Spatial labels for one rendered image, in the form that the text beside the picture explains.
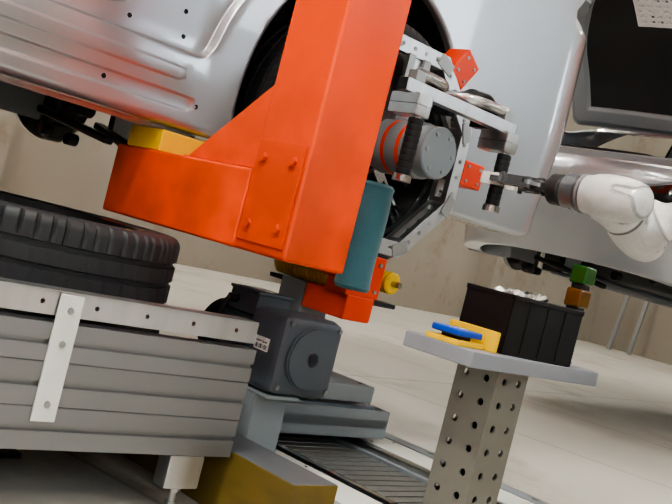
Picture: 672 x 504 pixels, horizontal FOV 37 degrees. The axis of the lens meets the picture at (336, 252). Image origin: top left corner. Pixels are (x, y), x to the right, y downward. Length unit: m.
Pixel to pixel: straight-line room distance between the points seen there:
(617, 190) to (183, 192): 0.95
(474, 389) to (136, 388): 0.64
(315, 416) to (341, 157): 0.86
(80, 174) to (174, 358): 7.22
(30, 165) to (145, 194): 6.50
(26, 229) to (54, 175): 7.08
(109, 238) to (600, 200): 1.08
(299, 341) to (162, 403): 0.39
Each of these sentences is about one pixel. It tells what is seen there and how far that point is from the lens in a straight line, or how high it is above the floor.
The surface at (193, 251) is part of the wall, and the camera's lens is 10.00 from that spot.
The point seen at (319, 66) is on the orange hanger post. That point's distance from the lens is 1.89.
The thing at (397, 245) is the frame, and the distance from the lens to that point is 2.57.
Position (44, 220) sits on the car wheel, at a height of 0.49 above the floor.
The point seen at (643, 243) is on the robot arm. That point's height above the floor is 0.75.
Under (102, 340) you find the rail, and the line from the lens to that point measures 1.75.
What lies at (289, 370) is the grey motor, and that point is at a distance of 2.12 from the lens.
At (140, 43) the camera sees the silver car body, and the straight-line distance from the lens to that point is 2.23.
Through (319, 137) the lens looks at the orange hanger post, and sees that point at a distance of 1.85.
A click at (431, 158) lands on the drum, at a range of 2.41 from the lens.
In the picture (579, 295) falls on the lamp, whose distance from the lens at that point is 2.15.
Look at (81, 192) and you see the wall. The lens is 9.05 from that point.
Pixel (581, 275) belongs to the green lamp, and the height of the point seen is 0.64.
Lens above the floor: 0.58
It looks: level
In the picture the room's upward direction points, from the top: 14 degrees clockwise
